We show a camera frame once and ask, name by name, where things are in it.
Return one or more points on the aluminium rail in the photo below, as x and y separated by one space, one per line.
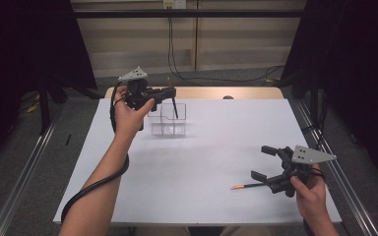
23 173
351 196

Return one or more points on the person's right hand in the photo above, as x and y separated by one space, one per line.
311 196

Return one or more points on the person's left hand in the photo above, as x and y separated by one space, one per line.
129 121

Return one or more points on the black pencil with copper end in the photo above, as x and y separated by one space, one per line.
175 109
249 186

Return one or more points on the person's right leg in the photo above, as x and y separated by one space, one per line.
246 232

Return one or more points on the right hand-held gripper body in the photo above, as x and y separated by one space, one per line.
308 155

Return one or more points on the person's leg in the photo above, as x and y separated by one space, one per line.
164 232
246 232

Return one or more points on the clear plastic organizer box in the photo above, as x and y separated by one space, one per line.
167 128

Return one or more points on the white table cover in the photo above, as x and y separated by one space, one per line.
210 157

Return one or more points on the white wall socket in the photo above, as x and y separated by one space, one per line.
174 3

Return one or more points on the person's left leg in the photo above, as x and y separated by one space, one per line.
164 232

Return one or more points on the small black stick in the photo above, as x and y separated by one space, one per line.
68 139

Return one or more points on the black metal stand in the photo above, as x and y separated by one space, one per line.
314 98
44 108

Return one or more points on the wooden table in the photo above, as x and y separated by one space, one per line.
210 92

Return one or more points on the black horizontal bar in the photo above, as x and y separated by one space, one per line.
190 13

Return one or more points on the black curtain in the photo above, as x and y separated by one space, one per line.
357 65
19 59

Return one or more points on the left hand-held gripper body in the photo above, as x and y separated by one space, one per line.
138 93

